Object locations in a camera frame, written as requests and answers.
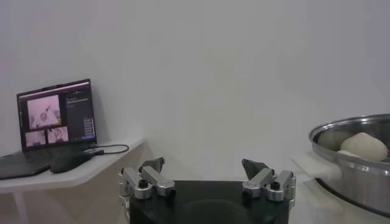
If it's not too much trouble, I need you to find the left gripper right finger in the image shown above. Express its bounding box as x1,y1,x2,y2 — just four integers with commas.
241,158,297,202

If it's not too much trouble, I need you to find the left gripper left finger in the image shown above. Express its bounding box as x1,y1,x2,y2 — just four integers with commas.
118,157,177,200

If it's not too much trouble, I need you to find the white steamed baozi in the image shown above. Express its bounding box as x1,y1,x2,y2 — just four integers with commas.
336,131,389,162

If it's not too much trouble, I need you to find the steel steamer pot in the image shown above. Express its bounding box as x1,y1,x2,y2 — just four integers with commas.
291,151,390,224

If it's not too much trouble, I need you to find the perforated stainless steamer basket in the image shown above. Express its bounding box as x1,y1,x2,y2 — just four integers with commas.
308,114,390,219

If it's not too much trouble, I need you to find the white side desk rounded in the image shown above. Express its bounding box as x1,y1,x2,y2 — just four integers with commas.
0,137,146,224

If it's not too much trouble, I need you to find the small black usb hub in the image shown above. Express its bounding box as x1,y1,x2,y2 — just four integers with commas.
83,147,106,156

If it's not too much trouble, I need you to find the black computer mouse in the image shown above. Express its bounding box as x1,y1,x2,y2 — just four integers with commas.
50,151,94,174

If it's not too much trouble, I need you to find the black laptop dark screen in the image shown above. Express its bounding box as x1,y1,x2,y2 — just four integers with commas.
0,78,98,180

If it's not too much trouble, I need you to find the black usb cable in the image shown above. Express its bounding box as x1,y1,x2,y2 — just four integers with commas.
88,143,130,155

